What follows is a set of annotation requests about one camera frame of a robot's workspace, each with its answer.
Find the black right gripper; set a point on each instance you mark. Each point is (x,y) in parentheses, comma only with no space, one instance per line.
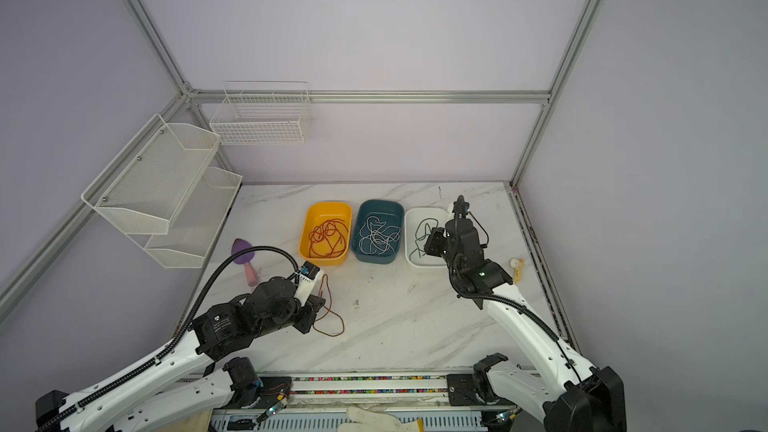
(432,242)

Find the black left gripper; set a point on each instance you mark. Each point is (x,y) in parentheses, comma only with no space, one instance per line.
(313,304)

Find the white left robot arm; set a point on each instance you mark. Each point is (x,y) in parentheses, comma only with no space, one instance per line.
(202,339)

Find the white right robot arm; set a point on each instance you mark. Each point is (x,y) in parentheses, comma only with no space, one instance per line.
(565,391)

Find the white plastic bin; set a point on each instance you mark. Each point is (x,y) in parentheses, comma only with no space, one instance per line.
(418,224)

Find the small white yellow toy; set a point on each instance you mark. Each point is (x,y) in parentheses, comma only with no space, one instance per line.
(517,266)

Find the yellow plastic bin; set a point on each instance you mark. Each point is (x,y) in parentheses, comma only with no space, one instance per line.
(326,235)

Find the teal plastic bin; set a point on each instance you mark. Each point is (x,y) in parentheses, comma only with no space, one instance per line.
(377,231)

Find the white work glove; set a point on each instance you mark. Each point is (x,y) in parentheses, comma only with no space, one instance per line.
(362,420)

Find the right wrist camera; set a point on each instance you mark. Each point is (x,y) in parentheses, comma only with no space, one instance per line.
(460,209)

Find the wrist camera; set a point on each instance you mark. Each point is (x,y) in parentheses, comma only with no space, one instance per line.
(308,276)
(460,209)

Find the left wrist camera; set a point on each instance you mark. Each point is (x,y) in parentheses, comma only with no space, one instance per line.
(308,276)

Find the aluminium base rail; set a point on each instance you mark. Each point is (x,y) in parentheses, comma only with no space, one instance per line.
(318,402)

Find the purple pink-handled spatula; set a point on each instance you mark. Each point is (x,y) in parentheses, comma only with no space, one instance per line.
(244,259)

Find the white mesh wall shelf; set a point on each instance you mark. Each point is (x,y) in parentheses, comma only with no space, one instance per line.
(164,193)

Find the white wire wall basket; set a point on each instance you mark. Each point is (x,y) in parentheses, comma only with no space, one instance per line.
(263,113)

